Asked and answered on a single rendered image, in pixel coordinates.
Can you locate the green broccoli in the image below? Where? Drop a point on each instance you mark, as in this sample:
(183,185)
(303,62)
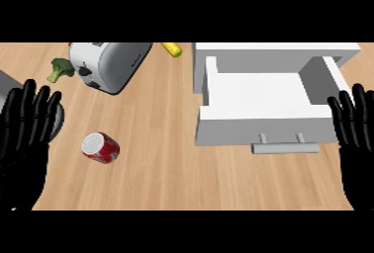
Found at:
(61,69)

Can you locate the white drawer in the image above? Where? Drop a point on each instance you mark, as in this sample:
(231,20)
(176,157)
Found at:
(268,108)

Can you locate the white cabinet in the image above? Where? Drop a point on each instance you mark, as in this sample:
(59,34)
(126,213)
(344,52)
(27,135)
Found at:
(272,54)

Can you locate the red can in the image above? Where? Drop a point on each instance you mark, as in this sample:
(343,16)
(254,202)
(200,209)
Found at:
(101,148)

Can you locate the silver toaster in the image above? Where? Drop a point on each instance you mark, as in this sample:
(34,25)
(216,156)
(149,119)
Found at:
(108,64)

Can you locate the yellow corn cob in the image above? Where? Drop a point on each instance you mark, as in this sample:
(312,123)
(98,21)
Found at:
(171,49)

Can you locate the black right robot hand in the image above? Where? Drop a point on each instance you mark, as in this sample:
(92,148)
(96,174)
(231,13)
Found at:
(358,154)

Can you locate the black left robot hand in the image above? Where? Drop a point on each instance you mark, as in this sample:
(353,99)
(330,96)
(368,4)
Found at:
(22,148)

